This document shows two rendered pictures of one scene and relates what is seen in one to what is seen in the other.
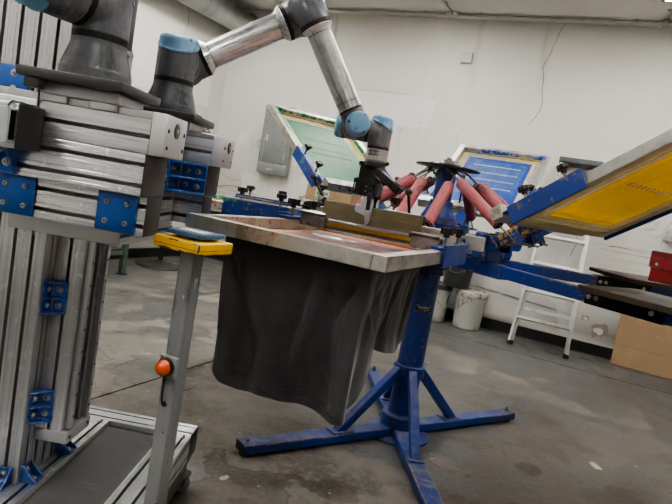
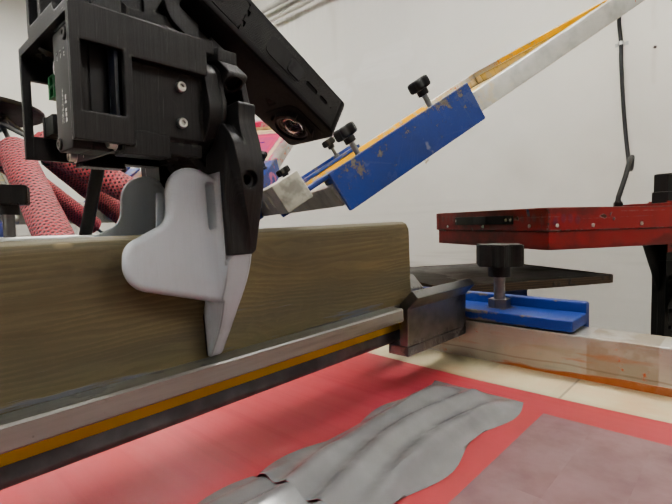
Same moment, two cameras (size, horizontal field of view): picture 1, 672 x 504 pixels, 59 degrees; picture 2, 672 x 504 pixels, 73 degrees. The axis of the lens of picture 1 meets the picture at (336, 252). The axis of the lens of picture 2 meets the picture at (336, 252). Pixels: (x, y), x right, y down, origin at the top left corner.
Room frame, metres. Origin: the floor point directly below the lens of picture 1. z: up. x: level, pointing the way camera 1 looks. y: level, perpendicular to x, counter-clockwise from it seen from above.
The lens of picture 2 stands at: (1.87, 0.11, 1.08)
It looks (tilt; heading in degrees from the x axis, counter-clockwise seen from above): 4 degrees down; 289
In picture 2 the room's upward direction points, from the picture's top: 1 degrees counter-clockwise
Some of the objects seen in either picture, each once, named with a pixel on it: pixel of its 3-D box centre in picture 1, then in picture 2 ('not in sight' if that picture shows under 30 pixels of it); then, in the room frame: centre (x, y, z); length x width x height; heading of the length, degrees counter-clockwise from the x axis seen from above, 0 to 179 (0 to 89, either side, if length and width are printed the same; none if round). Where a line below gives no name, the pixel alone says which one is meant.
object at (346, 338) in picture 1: (282, 326); not in sight; (1.56, 0.11, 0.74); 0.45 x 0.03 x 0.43; 66
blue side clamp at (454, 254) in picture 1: (449, 254); (425, 322); (1.94, -0.37, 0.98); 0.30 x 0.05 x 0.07; 156
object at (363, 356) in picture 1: (384, 331); not in sight; (1.70, -0.18, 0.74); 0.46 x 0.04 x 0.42; 156
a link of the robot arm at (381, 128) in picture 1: (379, 133); not in sight; (2.03, -0.08, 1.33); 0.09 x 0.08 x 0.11; 97
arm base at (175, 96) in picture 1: (171, 96); not in sight; (1.82, 0.57, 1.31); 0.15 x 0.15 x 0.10
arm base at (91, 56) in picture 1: (97, 59); not in sight; (1.32, 0.58, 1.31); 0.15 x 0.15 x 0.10
